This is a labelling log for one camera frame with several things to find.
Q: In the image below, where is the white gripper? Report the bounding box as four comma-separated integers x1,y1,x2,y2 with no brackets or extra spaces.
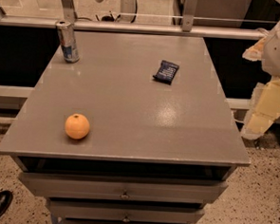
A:
240,21,280,140

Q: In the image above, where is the dark blue rxbar wrapper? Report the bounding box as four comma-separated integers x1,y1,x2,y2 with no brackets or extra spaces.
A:
153,60,178,84

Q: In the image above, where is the silver blue redbull can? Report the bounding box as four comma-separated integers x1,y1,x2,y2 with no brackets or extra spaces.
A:
56,20,80,64

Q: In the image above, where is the grey metal railing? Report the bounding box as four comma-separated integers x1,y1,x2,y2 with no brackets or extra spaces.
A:
0,0,268,40

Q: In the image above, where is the grey drawer cabinet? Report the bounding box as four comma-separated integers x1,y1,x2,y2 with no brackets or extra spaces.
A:
0,31,250,210

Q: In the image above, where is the top grey drawer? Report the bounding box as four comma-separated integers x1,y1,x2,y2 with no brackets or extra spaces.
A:
19,173,228,204

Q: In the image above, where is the orange fruit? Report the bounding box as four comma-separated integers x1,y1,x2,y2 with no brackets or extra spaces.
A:
65,114,90,140

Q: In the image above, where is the middle grey drawer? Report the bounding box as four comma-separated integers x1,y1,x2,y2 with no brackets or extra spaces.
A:
47,200,204,224

